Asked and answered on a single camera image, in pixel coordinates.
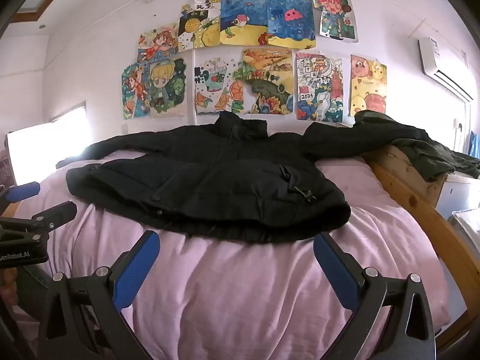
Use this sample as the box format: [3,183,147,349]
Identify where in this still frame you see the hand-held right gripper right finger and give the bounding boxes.
[313,232,437,360]

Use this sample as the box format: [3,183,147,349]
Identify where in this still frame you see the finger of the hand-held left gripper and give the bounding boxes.
[31,200,78,234]
[0,181,41,206]

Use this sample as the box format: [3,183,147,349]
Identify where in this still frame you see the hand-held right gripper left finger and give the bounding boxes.
[35,230,162,360]

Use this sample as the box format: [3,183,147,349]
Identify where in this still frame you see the black padded jacket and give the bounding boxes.
[56,110,432,242]

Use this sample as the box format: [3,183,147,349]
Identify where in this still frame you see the person's left hand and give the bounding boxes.
[0,269,19,310]

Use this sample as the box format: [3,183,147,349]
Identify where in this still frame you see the bright window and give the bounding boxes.
[5,101,89,186]

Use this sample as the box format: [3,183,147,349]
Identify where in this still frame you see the pink blanket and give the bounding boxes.
[7,146,452,360]

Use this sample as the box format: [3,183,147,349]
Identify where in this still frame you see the white cloth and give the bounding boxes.
[448,208,480,250]

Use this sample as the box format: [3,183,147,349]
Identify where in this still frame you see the white cabinet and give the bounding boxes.
[435,172,480,222]

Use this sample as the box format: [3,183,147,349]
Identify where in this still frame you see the dark green garment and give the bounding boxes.
[392,139,480,182]

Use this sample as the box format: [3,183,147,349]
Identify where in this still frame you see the white air conditioner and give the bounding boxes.
[418,37,475,102]

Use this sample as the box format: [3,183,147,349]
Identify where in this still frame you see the wooden bed frame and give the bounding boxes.
[362,144,480,349]

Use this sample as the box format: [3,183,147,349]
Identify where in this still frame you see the group of colourful wall drawings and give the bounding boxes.
[121,0,388,122]

